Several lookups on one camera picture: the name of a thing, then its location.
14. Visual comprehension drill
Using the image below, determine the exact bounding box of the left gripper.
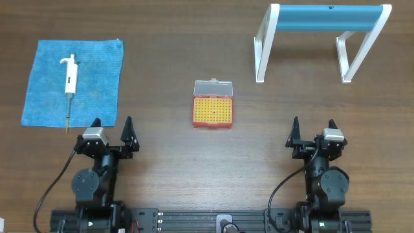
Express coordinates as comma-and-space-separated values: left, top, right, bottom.
74, 115, 140, 159

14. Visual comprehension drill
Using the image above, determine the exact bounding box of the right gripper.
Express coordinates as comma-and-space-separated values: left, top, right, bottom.
285, 116, 349, 160

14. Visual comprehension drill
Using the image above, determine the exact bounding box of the white pipette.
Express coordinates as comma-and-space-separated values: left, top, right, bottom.
60, 53, 80, 135

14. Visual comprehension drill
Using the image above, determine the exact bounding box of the blue cloth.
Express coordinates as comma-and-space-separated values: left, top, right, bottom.
21, 39, 125, 128

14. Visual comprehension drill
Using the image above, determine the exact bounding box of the red and yellow tip box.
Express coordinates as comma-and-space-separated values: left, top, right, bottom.
192, 78, 234, 129

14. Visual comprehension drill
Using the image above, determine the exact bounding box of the white and blue stand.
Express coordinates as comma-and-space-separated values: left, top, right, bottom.
254, 3, 393, 84

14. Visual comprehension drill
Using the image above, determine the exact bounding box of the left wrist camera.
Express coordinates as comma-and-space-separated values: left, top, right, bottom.
82, 126, 109, 147

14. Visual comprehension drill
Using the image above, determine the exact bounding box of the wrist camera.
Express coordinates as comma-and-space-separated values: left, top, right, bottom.
82, 126, 109, 147
321, 128, 345, 142

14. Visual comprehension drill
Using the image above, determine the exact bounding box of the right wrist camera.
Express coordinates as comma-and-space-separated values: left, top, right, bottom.
321, 128, 345, 142

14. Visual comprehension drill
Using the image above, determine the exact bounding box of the mounting rail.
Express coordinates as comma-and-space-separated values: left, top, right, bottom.
50, 208, 373, 233

